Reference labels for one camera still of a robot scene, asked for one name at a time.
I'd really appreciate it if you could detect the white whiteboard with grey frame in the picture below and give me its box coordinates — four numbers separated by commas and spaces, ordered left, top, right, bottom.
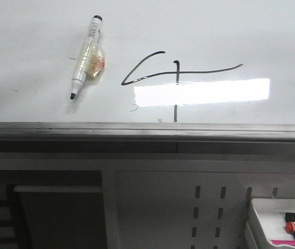
0, 1, 295, 140

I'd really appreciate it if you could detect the white plastic storage tray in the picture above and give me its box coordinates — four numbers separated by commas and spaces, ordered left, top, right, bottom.
245, 198, 295, 248

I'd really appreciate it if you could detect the dark grey cabinet panel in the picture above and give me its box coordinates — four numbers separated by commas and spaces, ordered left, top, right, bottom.
6, 184, 108, 248

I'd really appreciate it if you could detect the pink card in tray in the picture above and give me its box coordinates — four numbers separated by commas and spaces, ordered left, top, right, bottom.
271, 240, 295, 246

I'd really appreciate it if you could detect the white pegboard panel with slots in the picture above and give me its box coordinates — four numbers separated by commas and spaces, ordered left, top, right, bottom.
116, 171, 295, 248

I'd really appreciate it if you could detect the white black-tipped whiteboard marker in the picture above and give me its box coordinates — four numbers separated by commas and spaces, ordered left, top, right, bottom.
70, 15, 105, 100

